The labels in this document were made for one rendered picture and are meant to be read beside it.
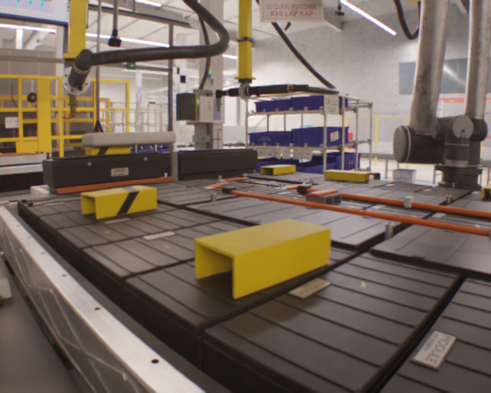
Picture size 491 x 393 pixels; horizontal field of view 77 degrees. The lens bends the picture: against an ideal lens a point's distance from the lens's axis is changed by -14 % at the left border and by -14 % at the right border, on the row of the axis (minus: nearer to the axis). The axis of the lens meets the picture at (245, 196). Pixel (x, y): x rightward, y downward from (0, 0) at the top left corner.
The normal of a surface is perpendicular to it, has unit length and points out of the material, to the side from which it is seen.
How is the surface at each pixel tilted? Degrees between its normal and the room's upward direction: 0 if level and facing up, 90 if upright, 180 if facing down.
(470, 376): 0
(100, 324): 0
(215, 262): 90
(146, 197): 90
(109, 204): 90
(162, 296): 0
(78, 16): 90
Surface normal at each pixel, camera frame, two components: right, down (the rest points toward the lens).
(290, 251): 0.65, 0.12
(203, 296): 0.00, -0.99
